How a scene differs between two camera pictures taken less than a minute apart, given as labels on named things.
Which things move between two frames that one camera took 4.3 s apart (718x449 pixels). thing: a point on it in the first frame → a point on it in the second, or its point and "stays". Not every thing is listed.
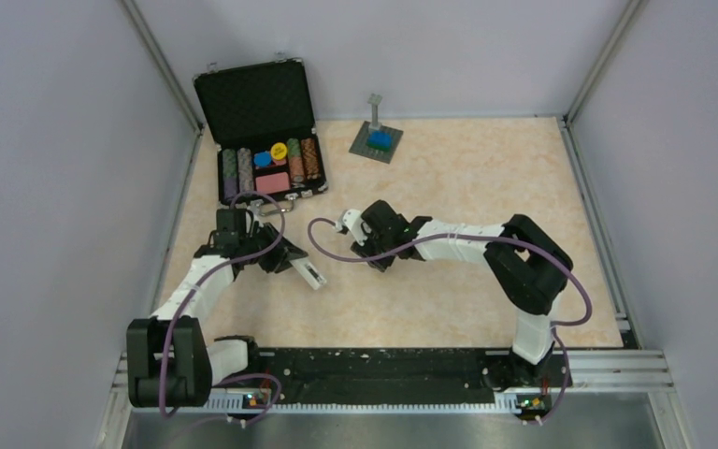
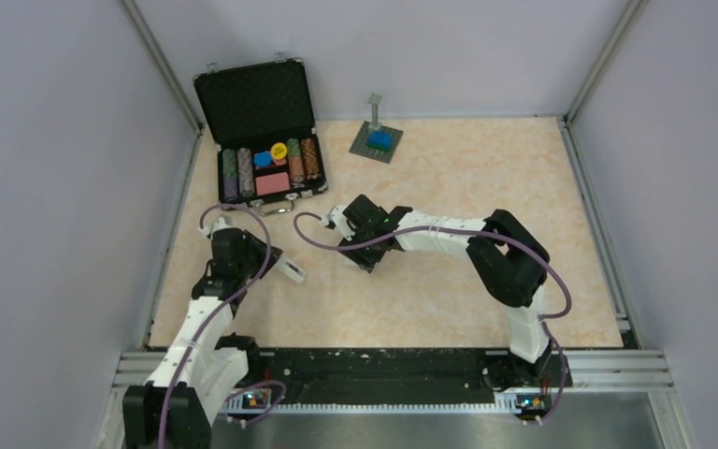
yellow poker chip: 279,151 stays
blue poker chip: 263,159 stays
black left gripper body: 273,261 → 254,253
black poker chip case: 261,118 stays
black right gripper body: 382,263 → 366,257
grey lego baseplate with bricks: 375,140 stays
